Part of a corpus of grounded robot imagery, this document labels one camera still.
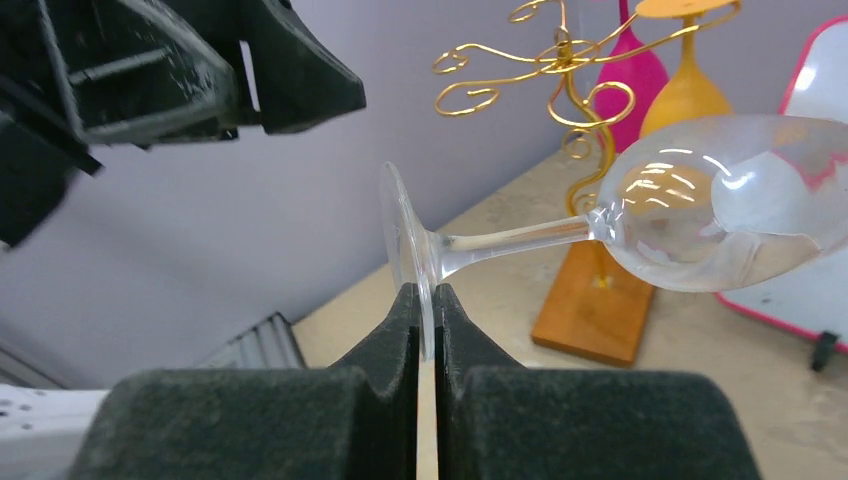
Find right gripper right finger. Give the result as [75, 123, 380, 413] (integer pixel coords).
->
[433, 285, 760, 479]

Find gold wire wine glass rack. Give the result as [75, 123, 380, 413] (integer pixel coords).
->
[431, 0, 743, 369]

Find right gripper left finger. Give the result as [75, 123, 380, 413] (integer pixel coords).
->
[69, 284, 421, 479]

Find black aluminium base frame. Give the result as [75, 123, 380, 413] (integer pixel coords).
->
[197, 312, 306, 369]

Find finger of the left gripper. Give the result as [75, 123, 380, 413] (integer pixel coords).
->
[37, 1, 239, 144]
[241, 0, 367, 135]

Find clear wine glass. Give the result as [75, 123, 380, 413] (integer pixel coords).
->
[380, 114, 847, 361]

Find pink plastic wine glass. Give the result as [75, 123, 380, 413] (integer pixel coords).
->
[594, 0, 669, 153]

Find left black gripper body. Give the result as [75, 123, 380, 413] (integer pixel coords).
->
[1, 1, 101, 247]

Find yellow plastic wine glass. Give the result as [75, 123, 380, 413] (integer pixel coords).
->
[635, 0, 741, 138]

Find pink framed whiteboard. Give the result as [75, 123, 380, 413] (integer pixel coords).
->
[715, 15, 847, 372]

